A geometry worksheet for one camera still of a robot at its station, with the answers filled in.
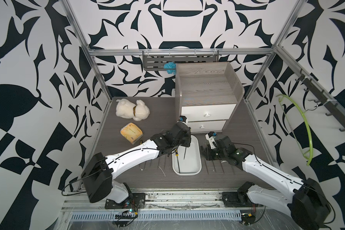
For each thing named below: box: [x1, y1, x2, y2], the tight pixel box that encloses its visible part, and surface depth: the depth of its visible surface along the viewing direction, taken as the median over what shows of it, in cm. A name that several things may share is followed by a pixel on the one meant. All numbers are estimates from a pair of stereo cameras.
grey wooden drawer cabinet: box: [174, 61, 245, 134], surface depth 84 cm
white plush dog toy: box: [115, 98, 150, 122], surface depth 104 cm
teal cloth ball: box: [163, 61, 177, 75], surface depth 93 cm
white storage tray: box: [171, 135, 202, 176], surface depth 87 cm
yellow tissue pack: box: [120, 122, 144, 145], surface depth 98 cm
